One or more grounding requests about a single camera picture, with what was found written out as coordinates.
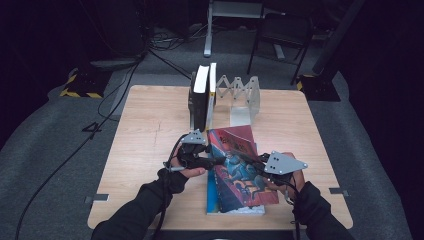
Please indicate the grey metal stand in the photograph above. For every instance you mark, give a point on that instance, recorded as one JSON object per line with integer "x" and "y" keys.
{"x": 208, "y": 33}

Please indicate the grey metal expandable book rack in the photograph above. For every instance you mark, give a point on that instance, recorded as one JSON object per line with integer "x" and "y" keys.
{"x": 245, "y": 100}

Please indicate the black metal chair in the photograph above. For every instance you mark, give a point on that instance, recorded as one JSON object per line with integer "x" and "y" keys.
{"x": 283, "y": 38}

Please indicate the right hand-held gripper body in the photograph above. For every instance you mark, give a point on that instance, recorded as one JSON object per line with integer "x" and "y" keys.
{"x": 283, "y": 165}

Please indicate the person's right hand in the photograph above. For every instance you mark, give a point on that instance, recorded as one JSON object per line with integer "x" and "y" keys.
{"x": 295, "y": 185}

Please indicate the person's left hand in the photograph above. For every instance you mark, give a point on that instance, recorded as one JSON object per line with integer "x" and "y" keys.
{"x": 186, "y": 172}

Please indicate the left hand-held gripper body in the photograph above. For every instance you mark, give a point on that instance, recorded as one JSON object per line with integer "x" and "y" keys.
{"x": 190, "y": 155}

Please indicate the black book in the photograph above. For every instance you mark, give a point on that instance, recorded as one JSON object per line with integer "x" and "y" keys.
{"x": 200, "y": 106}

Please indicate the blue book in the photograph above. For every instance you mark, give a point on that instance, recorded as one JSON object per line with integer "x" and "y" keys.
{"x": 211, "y": 196}

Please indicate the black yellow striped base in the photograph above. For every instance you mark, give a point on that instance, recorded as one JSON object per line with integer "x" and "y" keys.
{"x": 320, "y": 90}
{"x": 83, "y": 87}

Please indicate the dark slanted column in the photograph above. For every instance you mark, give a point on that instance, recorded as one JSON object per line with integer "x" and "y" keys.
{"x": 336, "y": 36}

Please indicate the grey tape piece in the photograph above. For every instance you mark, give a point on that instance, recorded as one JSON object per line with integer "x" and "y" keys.
{"x": 96, "y": 198}
{"x": 338, "y": 192}

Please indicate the red illustrated book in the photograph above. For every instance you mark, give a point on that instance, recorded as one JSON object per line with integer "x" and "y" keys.
{"x": 240, "y": 180}

